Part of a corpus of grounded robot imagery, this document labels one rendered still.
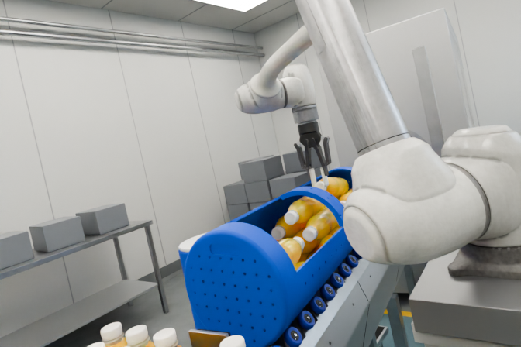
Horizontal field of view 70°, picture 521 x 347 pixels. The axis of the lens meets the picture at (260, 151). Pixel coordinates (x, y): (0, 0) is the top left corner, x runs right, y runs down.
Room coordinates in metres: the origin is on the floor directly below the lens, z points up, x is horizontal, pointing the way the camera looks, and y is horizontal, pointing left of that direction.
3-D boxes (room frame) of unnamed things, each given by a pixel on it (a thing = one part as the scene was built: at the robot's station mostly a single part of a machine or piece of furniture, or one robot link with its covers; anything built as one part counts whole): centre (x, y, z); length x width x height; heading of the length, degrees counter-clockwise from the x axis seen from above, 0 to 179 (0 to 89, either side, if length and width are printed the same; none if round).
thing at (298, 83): (1.34, -0.17, 1.58); 0.13 x 0.11 x 0.16; 107
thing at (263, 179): (4.99, -0.10, 0.59); 1.20 x 0.80 x 1.19; 52
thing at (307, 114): (1.34, -0.19, 1.47); 0.09 x 0.09 x 0.06
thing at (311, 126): (1.34, -0.19, 1.40); 0.08 x 0.07 x 0.09; 59
